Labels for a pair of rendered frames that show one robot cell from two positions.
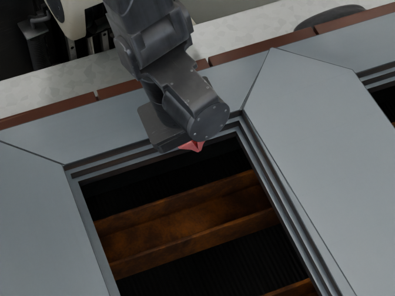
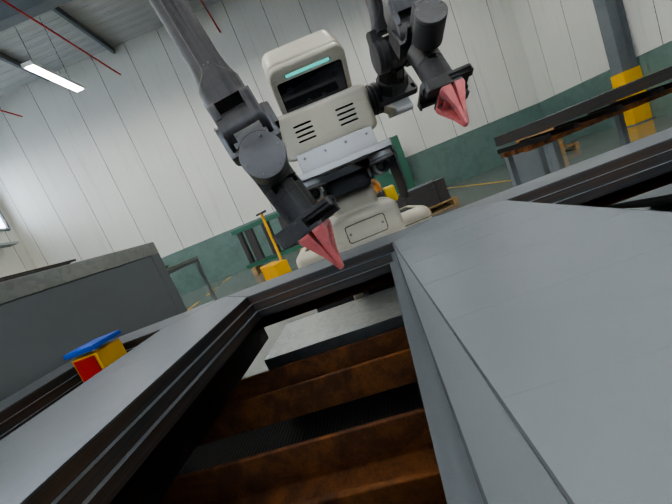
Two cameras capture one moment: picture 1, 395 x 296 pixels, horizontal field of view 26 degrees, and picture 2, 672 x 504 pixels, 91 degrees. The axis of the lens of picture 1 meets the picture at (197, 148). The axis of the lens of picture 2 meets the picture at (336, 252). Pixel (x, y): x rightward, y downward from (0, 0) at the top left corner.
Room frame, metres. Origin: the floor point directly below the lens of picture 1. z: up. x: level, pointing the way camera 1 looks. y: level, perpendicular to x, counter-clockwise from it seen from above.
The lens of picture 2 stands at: (0.26, -0.26, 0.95)
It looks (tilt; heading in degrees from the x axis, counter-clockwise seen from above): 9 degrees down; 31
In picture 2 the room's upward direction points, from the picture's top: 22 degrees counter-clockwise
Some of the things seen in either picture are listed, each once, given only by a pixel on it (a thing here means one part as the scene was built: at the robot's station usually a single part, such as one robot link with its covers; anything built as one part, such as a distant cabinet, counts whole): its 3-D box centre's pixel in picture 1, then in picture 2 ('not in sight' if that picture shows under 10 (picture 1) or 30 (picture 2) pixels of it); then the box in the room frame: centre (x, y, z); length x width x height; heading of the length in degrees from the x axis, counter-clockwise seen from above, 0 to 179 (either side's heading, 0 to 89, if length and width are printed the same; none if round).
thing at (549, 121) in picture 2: not in sight; (590, 144); (4.87, -0.98, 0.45); 1.66 x 0.84 x 0.91; 122
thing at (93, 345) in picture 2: not in sight; (95, 347); (0.50, 0.40, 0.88); 0.06 x 0.06 x 0.02; 22
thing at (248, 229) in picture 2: not in sight; (272, 241); (6.30, 4.93, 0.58); 1.60 x 0.60 x 1.17; 116
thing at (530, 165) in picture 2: not in sight; (533, 164); (6.32, -0.48, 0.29); 0.62 x 0.43 x 0.57; 47
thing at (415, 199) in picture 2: not in sight; (418, 201); (6.78, 1.51, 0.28); 1.20 x 0.80 x 0.57; 122
